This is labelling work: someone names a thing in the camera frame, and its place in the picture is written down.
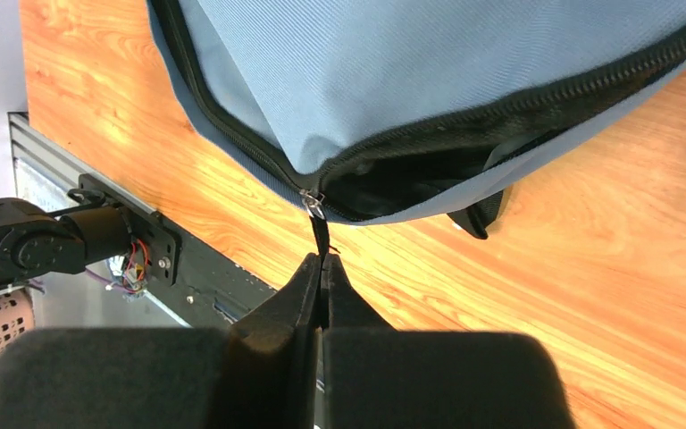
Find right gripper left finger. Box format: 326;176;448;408
0;255;321;428

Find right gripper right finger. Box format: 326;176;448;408
321;255;575;428

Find blue grey backpack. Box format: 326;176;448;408
146;1;686;238

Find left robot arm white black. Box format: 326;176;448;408
0;198;132;286

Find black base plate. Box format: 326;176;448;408
78;173;276;327

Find aluminium frame rail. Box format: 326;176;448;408
8;113;188;327

